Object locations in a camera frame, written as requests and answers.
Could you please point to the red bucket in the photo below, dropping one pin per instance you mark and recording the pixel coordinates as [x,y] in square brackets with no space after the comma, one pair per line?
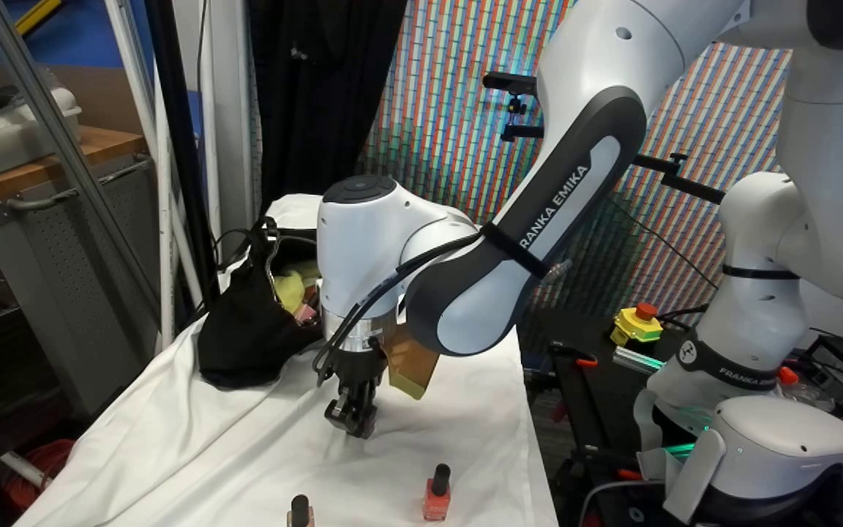
[45,465]

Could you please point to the white plastic tub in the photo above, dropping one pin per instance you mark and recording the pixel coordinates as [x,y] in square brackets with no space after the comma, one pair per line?
[13,135]

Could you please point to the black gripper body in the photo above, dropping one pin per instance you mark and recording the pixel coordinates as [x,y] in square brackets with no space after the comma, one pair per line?
[351,374]

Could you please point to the grey cabinet with wooden top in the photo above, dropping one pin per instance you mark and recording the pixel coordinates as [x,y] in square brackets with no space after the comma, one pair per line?
[50,293]

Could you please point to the yellow emergency stop button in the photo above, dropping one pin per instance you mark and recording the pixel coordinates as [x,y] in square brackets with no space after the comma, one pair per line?
[635,327]

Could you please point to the white tablecloth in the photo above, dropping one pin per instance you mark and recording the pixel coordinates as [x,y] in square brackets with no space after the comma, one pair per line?
[246,441]

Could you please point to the white vertical pipe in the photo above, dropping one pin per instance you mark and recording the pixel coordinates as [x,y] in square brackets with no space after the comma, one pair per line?
[161,254]

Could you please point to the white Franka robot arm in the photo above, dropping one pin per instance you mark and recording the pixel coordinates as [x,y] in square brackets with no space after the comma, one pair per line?
[363,254]

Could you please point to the yellow cloth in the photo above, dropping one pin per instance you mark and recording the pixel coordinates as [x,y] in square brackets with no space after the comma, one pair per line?
[287,292]

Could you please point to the striped patterned screen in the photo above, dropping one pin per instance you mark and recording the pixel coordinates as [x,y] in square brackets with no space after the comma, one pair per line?
[440,97]

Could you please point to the white VR headset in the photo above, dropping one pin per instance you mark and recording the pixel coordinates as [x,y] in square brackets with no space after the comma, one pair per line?
[781,441]

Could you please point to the black curtain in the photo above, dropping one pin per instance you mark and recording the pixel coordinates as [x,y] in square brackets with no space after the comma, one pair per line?
[323,97]

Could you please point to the red-orange nail polish bottle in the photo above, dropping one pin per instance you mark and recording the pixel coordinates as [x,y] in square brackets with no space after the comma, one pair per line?
[437,501]

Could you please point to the teal box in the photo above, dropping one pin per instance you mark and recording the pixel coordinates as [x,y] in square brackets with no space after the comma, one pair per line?
[641,359]

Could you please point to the black vertical pole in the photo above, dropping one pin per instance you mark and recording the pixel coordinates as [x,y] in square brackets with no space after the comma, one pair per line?
[178,147]

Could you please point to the aluminium frame post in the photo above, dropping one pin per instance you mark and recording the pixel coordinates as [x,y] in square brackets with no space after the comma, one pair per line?
[61,147]

